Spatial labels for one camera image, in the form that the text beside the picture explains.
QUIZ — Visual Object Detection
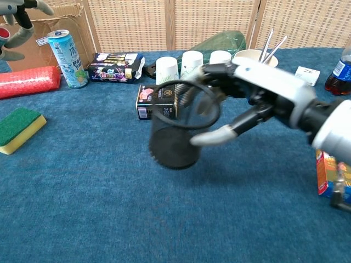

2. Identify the black gold tin box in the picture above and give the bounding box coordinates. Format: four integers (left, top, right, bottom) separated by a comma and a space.
135, 83, 179, 121

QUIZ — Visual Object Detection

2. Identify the black mesh pen holder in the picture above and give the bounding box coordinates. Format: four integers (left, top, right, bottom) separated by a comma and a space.
149, 81, 222, 170

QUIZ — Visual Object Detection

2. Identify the light blue drink can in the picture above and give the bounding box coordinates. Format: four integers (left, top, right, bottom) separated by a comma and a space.
47, 29, 89, 89

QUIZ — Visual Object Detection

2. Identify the dark sanitary pad pack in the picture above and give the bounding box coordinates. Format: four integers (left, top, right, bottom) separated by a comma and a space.
86, 52, 146, 84

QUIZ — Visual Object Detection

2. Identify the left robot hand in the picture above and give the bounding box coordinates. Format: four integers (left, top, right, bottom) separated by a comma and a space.
0, 0, 55, 61

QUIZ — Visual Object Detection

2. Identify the white paper cup green print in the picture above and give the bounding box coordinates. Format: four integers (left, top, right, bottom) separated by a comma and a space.
155, 56, 180, 85
180, 50, 205, 80
210, 50, 233, 66

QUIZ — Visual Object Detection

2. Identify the cola bottle blue cap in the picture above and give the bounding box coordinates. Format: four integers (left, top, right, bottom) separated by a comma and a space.
324, 35, 351, 96

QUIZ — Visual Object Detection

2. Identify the woven folding screen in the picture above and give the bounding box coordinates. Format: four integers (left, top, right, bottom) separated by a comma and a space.
0, 0, 351, 53

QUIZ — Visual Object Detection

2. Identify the green yellow sponge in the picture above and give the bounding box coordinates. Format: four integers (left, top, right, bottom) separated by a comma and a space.
0, 106, 47, 156

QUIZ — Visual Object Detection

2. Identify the red bubble wrap roll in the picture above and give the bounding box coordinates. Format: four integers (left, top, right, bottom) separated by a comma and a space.
0, 65, 63, 100

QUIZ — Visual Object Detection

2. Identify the green plastic spray bottle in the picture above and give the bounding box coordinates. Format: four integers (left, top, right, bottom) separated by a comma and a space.
142, 30, 247, 80

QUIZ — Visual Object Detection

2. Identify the metal spoon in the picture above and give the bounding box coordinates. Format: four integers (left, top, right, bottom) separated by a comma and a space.
260, 27, 275, 62
264, 35, 288, 64

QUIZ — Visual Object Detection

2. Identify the beige bowl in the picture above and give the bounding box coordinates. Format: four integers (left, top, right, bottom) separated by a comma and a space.
234, 49, 279, 68

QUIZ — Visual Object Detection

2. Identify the small white card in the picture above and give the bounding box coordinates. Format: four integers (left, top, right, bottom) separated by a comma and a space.
295, 65, 321, 87

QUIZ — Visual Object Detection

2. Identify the yellow blue carton box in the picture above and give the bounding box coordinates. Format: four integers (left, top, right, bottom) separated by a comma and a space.
315, 149, 351, 198

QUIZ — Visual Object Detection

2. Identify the brown cardboard box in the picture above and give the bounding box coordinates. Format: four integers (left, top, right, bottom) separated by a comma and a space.
0, 4, 97, 73

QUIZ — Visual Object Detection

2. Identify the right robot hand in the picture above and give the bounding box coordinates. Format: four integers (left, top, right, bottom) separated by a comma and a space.
189, 56, 316, 146

